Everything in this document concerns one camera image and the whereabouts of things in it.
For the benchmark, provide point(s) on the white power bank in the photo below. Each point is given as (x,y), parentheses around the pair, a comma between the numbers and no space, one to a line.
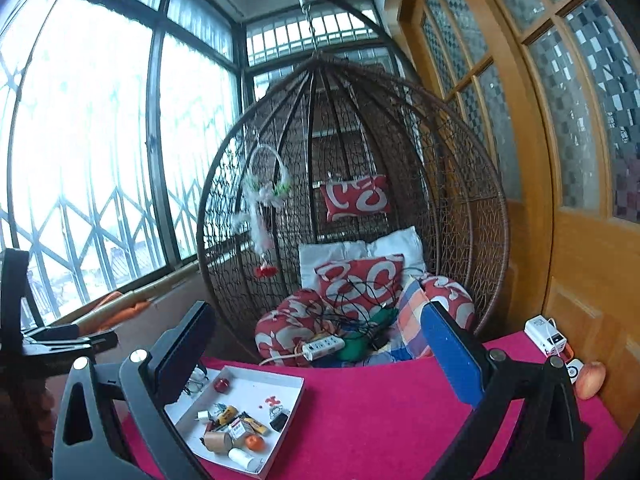
(544,335)

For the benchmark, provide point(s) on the eyeglasses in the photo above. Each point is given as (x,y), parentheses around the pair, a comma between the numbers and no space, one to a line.
(196,384)

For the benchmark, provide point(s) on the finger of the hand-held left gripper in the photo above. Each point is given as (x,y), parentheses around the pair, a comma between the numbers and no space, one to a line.
(85,342)

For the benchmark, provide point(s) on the white charger plug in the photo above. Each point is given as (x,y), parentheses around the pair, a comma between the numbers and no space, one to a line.
(202,416)

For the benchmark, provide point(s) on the black metal chair stand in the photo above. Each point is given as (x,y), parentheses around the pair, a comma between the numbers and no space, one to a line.
(350,2)

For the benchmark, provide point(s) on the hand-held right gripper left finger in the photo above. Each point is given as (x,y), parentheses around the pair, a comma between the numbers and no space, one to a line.
(182,350)

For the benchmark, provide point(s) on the square red patterned cushion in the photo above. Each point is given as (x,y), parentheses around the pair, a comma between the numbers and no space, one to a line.
(360,280)

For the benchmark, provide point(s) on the tan cardboard cylinder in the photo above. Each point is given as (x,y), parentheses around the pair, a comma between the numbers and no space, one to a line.
(217,441)

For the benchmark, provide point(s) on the white square tray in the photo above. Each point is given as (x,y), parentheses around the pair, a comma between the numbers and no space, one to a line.
(260,385)

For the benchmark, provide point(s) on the small red patterned pillow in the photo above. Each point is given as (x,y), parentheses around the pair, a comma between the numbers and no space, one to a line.
(356,197)

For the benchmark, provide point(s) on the red white cigarette box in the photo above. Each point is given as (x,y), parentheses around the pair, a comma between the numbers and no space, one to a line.
(238,431)

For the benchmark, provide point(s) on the white power strip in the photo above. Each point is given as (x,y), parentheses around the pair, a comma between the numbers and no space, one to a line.
(324,347)

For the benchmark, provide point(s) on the pink tablecloth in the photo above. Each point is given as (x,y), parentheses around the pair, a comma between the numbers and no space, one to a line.
(375,420)

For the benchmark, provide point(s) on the wicker hanging egg chair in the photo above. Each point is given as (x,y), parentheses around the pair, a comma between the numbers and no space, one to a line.
(450,185)

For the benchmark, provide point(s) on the orange tangerine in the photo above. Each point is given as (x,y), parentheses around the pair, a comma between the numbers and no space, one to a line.
(254,442)

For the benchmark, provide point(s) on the checkered blanket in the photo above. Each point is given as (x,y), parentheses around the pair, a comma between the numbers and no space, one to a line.
(412,320)

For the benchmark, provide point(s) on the wooden door with glass panes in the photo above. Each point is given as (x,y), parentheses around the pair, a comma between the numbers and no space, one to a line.
(575,160)

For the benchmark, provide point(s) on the window with metal grille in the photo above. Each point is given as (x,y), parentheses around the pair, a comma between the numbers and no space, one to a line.
(90,135)

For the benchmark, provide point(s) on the white pillow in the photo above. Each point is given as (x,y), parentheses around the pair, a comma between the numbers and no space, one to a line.
(395,247)

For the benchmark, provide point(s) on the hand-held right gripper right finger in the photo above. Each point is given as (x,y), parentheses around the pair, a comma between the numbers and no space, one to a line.
(452,350)

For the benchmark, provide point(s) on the beige pipe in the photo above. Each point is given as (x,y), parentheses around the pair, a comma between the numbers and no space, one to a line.
(150,290)

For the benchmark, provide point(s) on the orange cloth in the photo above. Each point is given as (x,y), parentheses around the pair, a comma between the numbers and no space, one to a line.
(125,310)

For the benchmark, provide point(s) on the white feather dream catcher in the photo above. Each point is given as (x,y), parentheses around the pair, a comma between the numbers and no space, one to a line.
(262,200)

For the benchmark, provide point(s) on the white cylinder tube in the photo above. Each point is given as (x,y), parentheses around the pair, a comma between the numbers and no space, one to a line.
(241,458)

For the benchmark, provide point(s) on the red apple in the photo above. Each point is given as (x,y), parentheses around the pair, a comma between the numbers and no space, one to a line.
(590,380)

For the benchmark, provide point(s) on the red patterned seat cushion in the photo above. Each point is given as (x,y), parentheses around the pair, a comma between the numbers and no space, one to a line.
(285,320)

